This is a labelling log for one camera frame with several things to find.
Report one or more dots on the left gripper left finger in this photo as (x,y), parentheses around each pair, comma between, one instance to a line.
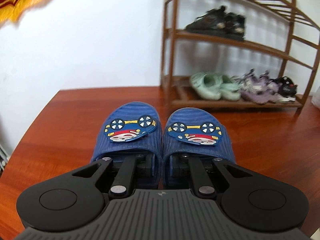
(135,171)

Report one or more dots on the blue slipper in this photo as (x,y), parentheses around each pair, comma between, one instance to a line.
(193,131)
(131,129)

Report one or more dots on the black leather boot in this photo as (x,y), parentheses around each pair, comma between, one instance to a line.
(234,26)
(212,23)

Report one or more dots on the brown wooden shoe rack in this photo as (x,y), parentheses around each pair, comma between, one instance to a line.
(176,89)

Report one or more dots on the black sport sandal silver sole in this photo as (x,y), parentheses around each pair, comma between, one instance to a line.
(287,89)

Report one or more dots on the white purple plastic bag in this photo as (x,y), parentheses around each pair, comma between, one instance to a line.
(316,98)

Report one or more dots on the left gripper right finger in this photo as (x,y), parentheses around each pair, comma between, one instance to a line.
(189,171)

